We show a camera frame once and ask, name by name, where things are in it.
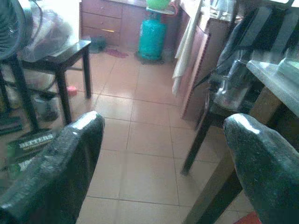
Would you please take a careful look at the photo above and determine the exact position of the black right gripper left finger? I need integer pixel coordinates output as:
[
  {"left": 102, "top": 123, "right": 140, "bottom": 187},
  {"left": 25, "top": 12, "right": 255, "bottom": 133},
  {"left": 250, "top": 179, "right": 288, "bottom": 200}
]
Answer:
[{"left": 0, "top": 111, "right": 105, "bottom": 224}]

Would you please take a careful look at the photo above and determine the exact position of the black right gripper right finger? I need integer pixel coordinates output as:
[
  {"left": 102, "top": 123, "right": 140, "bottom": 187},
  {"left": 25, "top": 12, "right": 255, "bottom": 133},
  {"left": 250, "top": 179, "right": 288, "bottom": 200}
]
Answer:
[{"left": 223, "top": 113, "right": 299, "bottom": 224}]

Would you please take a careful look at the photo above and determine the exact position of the green bitters box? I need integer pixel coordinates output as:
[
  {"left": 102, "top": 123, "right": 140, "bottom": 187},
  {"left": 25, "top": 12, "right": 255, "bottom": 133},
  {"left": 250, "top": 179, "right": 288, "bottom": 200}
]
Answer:
[{"left": 7, "top": 129, "right": 59, "bottom": 174}]

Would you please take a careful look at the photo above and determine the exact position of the red plastic stool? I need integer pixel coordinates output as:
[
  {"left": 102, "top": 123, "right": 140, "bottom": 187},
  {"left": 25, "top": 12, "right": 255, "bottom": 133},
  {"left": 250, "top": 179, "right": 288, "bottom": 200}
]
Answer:
[{"left": 233, "top": 211, "right": 260, "bottom": 224}]

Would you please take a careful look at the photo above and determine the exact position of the metal tin can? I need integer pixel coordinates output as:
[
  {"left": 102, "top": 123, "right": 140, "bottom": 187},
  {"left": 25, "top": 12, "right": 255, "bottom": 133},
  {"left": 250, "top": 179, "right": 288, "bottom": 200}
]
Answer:
[{"left": 34, "top": 95, "right": 59, "bottom": 121}]

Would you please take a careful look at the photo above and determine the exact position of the dark wooden chair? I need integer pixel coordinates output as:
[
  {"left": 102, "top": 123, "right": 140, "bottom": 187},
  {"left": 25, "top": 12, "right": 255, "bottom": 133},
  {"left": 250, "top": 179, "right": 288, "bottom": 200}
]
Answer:
[{"left": 181, "top": 0, "right": 299, "bottom": 176}]

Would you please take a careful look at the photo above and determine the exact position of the dark wooden stool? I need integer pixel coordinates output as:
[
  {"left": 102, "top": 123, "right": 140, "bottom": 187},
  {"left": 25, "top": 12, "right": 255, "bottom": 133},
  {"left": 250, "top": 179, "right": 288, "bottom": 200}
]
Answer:
[{"left": 0, "top": 39, "right": 92, "bottom": 131}]

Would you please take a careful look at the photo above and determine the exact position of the brown side cabinet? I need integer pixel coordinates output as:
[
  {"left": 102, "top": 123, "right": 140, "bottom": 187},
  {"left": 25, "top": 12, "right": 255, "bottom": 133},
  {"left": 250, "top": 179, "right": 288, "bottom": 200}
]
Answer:
[{"left": 177, "top": 7, "right": 234, "bottom": 122}]

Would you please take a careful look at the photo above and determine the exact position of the dark red floor rag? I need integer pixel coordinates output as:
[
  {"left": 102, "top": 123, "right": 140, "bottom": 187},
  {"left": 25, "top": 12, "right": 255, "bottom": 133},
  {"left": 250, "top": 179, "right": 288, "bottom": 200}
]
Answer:
[{"left": 104, "top": 48, "right": 129, "bottom": 58}]

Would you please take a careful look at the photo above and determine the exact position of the clear plastic bag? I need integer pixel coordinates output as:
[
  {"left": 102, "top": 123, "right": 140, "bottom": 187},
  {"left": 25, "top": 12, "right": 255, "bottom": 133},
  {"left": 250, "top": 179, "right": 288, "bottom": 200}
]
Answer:
[{"left": 21, "top": 4, "right": 78, "bottom": 62}]

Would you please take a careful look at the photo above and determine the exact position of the white hanging cloth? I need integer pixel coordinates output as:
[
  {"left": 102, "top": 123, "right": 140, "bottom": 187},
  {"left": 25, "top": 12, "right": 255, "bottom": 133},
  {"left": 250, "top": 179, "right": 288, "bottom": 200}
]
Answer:
[{"left": 172, "top": 0, "right": 206, "bottom": 96}]

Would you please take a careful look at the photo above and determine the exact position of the black electric fan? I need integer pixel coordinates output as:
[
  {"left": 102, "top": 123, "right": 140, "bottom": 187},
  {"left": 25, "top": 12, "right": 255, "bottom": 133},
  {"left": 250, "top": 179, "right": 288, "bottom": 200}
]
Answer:
[{"left": 0, "top": 0, "right": 27, "bottom": 60}]

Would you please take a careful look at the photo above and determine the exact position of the brown drawer cabinet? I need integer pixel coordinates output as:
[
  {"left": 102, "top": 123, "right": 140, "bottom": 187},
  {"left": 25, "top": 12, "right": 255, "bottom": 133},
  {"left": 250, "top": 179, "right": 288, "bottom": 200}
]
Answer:
[{"left": 79, "top": 0, "right": 147, "bottom": 51}]

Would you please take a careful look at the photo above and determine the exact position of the teal gas cylinder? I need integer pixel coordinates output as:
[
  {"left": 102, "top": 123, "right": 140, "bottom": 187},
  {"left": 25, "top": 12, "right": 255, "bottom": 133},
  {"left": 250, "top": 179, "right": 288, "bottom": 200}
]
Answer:
[{"left": 134, "top": 13, "right": 168, "bottom": 65}]

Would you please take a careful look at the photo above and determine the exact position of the green plastic basin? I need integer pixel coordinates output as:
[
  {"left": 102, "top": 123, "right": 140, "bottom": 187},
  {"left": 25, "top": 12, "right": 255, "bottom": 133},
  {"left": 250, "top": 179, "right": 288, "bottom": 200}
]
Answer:
[{"left": 146, "top": 0, "right": 172, "bottom": 10}]

